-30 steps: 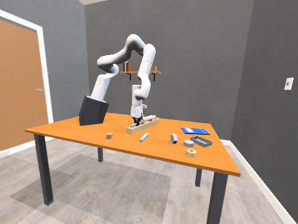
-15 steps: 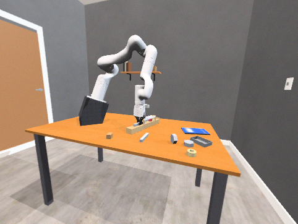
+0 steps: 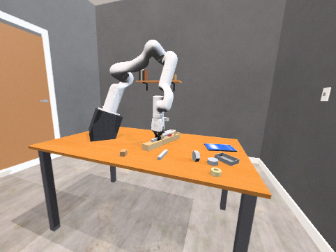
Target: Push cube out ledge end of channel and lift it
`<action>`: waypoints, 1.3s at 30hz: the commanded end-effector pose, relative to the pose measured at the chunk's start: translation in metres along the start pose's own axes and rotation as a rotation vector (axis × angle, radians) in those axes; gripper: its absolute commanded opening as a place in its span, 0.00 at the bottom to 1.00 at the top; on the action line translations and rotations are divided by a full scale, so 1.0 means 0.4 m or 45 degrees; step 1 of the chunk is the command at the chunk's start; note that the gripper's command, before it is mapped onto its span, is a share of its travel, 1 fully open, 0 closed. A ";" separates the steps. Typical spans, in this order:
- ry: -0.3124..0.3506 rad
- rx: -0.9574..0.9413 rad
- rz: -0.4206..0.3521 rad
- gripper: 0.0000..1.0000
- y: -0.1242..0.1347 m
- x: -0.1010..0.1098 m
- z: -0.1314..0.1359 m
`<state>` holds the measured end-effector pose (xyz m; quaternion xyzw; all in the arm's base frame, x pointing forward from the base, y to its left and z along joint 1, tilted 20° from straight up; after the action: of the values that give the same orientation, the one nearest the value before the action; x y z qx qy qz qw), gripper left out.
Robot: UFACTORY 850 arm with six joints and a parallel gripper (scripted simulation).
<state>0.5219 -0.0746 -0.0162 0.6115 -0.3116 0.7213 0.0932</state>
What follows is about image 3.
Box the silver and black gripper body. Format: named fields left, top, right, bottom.
left=151, top=118, right=165, bottom=132

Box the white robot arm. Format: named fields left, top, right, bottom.
left=98, top=40, right=178, bottom=121

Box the cream roll of masking tape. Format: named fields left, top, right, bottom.
left=211, top=167, right=222, bottom=177

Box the blue notebook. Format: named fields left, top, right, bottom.
left=204, top=143, right=237, bottom=152

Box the small tan wooden block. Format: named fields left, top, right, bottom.
left=120, top=149, right=128, bottom=157

